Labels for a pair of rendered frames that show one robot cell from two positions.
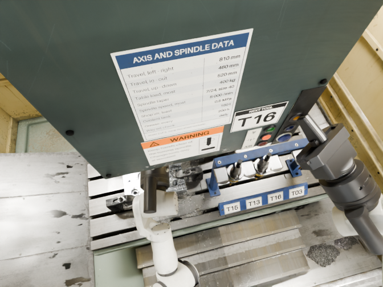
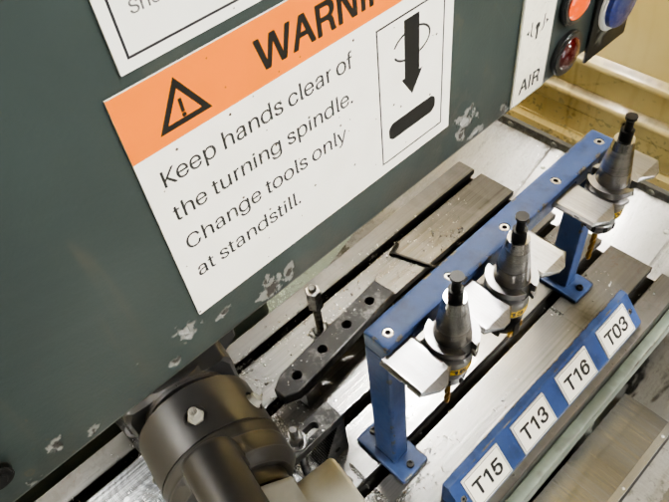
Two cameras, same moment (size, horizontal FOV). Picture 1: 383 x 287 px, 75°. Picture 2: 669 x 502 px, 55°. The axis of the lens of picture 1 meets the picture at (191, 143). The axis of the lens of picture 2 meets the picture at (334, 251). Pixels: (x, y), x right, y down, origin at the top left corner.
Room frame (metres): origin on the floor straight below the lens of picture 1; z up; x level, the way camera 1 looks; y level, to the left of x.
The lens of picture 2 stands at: (0.04, 0.11, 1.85)
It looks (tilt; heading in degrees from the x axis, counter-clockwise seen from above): 49 degrees down; 335
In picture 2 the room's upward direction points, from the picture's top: 9 degrees counter-clockwise
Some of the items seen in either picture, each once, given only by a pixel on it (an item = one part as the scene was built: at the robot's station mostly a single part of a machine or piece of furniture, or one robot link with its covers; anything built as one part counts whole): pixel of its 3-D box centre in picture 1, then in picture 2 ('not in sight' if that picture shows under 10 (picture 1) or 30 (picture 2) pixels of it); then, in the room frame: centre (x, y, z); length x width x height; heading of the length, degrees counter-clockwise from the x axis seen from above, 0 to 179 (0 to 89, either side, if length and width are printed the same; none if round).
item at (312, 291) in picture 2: not in sight; (316, 310); (0.63, -0.13, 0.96); 0.03 x 0.03 x 0.13
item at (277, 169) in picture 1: (274, 163); (538, 255); (0.38, -0.33, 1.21); 0.07 x 0.05 x 0.01; 12
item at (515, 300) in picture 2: (261, 166); (510, 281); (0.36, -0.28, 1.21); 0.06 x 0.06 x 0.03
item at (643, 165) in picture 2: not in sight; (632, 163); (0.42, -0.55, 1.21); 0.07 x 0.05 x 0.01; 12
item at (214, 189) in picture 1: (215, 176); (388, 405); (0.39, -0.10, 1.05); 0.10 x 0.05 x 0.30; 12
